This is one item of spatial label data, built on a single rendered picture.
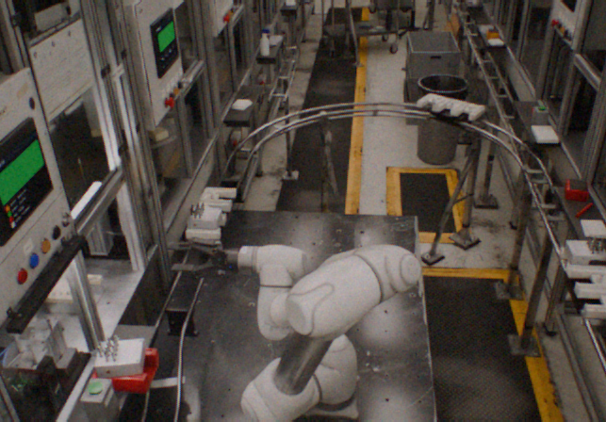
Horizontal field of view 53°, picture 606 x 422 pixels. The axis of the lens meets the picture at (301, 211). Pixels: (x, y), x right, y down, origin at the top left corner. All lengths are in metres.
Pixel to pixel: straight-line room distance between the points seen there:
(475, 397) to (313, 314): 1.86
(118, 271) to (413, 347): 1.12
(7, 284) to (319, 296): 0.71
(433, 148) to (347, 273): 3.53
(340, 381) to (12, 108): 1.19
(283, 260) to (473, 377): 1.53
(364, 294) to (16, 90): 0.91
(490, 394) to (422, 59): 3.08
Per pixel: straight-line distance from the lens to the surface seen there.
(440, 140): 4.77
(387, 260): 1.38
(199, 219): 2.53
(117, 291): 2.27
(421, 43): 5.88
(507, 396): 3.11
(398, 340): 2.31
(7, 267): 1.52
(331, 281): 1.31
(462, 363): 3.20
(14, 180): 1.48
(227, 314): 2.43
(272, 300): 1.86
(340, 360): 1.89
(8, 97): 1.51
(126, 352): 1.87
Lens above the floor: 2.30
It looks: 33 degrees down
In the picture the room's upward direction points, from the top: 2 degrees counter-clockwise
